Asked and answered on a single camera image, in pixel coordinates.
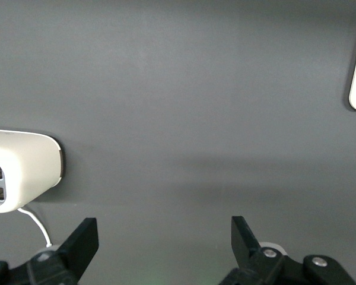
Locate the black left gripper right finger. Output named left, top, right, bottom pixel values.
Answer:
left=219, top=216, right=356, bottom=285

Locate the white toaster power cable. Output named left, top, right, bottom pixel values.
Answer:
left=17, top=207, right=53, bottom=248

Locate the dark grey table mat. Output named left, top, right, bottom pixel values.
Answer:
left=0, top=0, right=356, bottom=285

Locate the white toaster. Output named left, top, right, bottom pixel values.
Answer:
left=0, top=129, right=66, bottom=214

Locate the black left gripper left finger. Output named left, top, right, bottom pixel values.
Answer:
left=0, top=217, right=100, bottom=285

